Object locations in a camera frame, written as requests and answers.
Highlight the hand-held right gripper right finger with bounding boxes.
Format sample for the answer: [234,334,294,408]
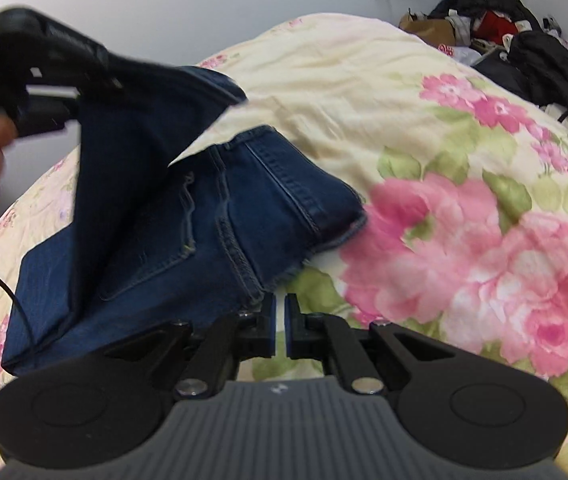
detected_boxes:
[285,293,458,395]

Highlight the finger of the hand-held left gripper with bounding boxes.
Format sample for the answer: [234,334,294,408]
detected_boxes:
[39,10,185,94]

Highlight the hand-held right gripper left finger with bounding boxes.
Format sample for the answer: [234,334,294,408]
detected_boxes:
[103,293,278,400]

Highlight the blue denim pants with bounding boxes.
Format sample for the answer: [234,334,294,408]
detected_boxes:
[1,65,369,378]

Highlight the floral yellow blanket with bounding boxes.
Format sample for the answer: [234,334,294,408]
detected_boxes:
[0,12,568,480]

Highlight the white plastic bag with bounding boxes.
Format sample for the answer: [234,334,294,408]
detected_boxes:
[438,42,477,67]

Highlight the brown cardboard box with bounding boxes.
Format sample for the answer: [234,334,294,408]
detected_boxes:
[398,11,458,47]

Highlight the red garment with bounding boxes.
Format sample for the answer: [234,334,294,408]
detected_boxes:
[480,10,521,42]

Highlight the black puffy jacket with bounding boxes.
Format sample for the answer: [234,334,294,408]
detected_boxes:
[428,0,541,36]

